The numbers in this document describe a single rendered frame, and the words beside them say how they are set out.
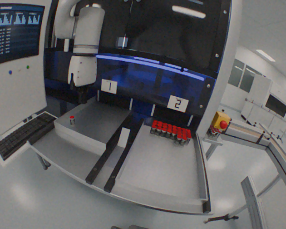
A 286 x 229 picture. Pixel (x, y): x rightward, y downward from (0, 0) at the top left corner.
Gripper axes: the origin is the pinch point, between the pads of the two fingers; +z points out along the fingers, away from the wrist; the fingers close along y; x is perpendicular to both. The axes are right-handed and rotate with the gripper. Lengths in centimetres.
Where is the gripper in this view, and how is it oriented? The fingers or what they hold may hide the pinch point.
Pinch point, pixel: (82, 97)
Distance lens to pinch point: 46.5
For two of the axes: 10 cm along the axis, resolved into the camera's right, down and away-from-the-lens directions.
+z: -1.8, 8.8, 4.4
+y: -3.6, 3.5, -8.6
